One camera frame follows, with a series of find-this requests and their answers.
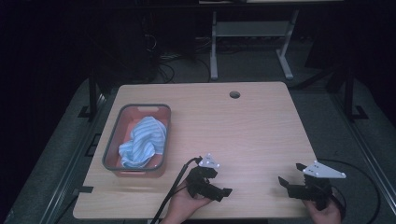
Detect black floor cables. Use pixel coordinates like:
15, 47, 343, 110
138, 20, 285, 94
155, 50, 213, 85

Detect white metal table frame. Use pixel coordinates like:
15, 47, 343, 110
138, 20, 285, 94
209, 8, 301, 82

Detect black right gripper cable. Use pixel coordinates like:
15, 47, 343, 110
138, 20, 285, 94
317, 158, 382, 224

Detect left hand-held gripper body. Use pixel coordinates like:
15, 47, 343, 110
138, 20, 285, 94
185, 152, 220, 201

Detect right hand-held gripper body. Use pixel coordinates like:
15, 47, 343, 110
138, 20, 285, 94
287, 160, 347, 212

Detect blue striped cloth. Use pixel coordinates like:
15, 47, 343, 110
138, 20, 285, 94
118, 116, 168, 169

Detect person's left hand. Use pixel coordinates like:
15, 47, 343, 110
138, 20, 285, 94
161, 180, 213, 224

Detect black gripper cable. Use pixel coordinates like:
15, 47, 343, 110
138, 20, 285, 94
317, 158, 382, 224
149, 156, 204, 224

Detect aluminium frame rail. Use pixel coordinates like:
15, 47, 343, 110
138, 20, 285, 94
328, 91, 396, 217
38, 91, 120, 224

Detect black bracket strip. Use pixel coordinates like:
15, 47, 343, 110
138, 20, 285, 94
72, 185, 94, 195

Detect pink basket with grey rim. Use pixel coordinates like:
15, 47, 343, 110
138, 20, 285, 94
101, 103, 173, 179

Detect person's right hand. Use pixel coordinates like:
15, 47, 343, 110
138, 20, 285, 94
303, 199, 344, 224

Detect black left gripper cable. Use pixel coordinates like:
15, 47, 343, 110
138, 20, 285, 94
149, 156, 204, 224

